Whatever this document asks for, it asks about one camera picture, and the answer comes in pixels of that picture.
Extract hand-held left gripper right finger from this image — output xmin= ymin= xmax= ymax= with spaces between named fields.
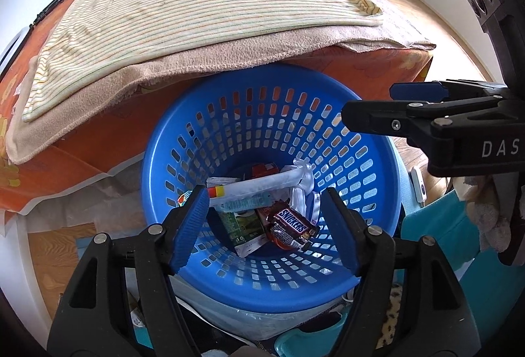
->
xmin=321 ymin=188 xmax=482 ymax=357

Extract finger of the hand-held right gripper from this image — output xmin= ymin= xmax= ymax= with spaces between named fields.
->
xmin=342 ymin=97 xmax=505 ymax=136
xmin=389 ymin=81 xmax=509 ymax=99

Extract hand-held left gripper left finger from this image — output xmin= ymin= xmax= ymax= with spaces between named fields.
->
xmin=47 ymin=185 xmax=211 ymax=357

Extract brown chocolate bar wrapper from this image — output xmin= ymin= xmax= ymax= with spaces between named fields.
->
xmin=266 ymin=202 xmax=321 ymax=252

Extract green carton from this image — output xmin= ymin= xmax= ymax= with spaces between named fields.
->
xmin=217 ymin=209 xmax=269 ymax=258

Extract clear teal wrapper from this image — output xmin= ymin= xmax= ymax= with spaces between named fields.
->
xmin=213 ymin=195 xmax=272 ymax=213

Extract long white wrapper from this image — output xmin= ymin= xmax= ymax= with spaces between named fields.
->
xmin=206 ymin=169 xmax=297 ymax=202

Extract red packet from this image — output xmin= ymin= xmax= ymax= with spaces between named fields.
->
xmin=251 ymin=163 xmax=280 ymax=178

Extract blue plastic basket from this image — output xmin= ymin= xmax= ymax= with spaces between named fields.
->
xmin=141 ymin=62 xmax=403 ymax=314

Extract person's right hand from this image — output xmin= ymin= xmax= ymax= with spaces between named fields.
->
xmin=465 ymin=172 xmax=525 ymax=253

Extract small white device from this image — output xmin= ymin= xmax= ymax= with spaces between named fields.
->
xmin=409 ymin=166 xmax=427 ymax=204

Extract white plastic sheet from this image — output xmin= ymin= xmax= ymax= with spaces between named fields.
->
xmin=0 ymin=172 xmax=144 ymax=235

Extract teal plastic box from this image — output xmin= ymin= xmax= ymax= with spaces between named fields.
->
xmin=400 ymin=191 xmax=487 ymax=302

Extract leopard print cloth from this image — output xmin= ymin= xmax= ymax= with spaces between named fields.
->
xmin=376 ymin=282 xmax=403 ymax=349

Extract teal plastic container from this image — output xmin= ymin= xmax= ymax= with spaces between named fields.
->
xmin=275 ymin=316 xmax=349 ymax=357

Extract orange floral bedsheet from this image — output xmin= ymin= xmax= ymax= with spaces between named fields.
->
xmin=0 ymin=0 xmax=433 ymax=214

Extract beige blanket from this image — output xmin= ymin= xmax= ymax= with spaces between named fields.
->
xmin=6 ymin=0 xmax=435 ymax=165

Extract white ring light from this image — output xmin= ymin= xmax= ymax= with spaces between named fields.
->
xmin=0 ymin=32 xmax=26 ymax=71

